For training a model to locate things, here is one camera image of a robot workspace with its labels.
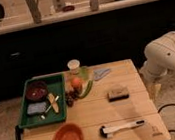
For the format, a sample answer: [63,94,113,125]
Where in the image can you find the dark red small dish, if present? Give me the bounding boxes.
[62,5,75,12]

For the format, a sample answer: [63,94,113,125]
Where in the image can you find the green chili pepper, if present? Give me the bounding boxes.
[79,80,93,99]

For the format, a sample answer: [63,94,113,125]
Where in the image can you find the light green cup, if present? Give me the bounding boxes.
[79,66,89,80]

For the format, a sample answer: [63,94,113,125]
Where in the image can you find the white and black brush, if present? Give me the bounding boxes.
[99,120,145,138]

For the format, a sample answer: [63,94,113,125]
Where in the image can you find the dark purple grapes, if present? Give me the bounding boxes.
[65,90,79,107]

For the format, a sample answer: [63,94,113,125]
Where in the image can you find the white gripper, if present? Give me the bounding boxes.
[139,62,161,100]

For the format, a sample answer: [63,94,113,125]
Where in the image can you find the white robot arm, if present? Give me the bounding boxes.
[139,31,175,101]

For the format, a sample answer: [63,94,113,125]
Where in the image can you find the dark maroon bowl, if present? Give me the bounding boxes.
[25,81,48,102]

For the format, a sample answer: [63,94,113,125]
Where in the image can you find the grey sponge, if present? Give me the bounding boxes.
[27,102,47,115]

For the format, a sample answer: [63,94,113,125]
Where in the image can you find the grey folded cloth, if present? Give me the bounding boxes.
[93,68,110,81]

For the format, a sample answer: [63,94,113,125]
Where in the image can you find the orange fruit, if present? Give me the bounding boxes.
[71,77,82,89]

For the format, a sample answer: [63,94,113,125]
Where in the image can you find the white spoon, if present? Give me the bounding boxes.
[40,96,59,120]

